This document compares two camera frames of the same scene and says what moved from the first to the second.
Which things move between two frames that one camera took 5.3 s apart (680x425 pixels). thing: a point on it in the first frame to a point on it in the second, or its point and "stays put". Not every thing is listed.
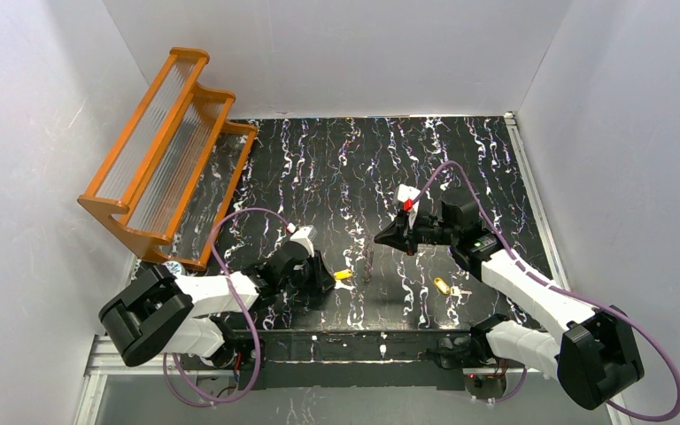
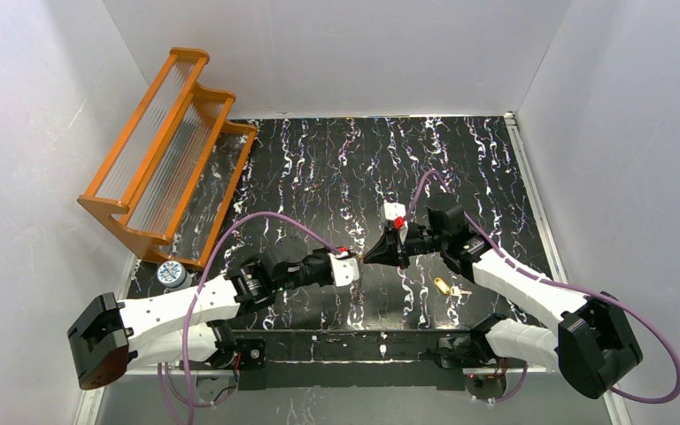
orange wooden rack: x=173 y=171 stays put
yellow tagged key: x=453 y=290 stays put
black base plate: x=334 y=360 stays put
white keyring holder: x=368 y=254 to x=357 y=297
